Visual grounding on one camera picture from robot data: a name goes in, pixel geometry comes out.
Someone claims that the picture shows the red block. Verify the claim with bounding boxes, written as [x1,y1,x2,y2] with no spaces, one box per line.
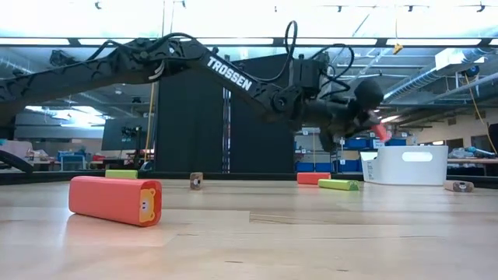
[369,123,392,143]
[68,175,163,228]
[296,172,332,186]

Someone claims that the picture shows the natural wooden block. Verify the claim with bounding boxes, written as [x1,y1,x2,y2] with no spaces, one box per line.
[189,172,204,191]
[443,180,475,194]

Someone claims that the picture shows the black folding screen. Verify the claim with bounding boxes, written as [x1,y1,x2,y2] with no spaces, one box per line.
[154,53,296,174]

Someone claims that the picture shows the silver air duct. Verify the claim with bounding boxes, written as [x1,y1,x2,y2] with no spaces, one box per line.
[383,48,498,103]

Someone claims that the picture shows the green block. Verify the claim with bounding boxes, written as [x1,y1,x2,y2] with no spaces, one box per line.
[104,169,139,180]
[317,178,360,191]

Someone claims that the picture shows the yellow hanging cable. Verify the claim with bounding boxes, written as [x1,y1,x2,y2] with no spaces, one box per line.
[463,72,498,155]

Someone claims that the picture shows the blue storage crate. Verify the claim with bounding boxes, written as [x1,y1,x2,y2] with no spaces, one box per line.
[294,161,335,173]

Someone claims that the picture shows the black curved bar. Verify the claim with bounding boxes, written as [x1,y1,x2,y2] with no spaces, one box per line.
[0,149,35,175]

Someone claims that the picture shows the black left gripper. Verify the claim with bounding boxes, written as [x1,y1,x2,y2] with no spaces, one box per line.
[301,79,385,152]

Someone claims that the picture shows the black monitor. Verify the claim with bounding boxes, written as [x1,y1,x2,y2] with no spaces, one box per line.
[101,117,155,152]

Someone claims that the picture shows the white plastic bin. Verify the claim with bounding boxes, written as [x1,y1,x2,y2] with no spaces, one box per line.
[359,145,449,187]

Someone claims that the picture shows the black ceiling fixture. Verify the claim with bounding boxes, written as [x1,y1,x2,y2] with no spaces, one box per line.
[48,49,81,68]

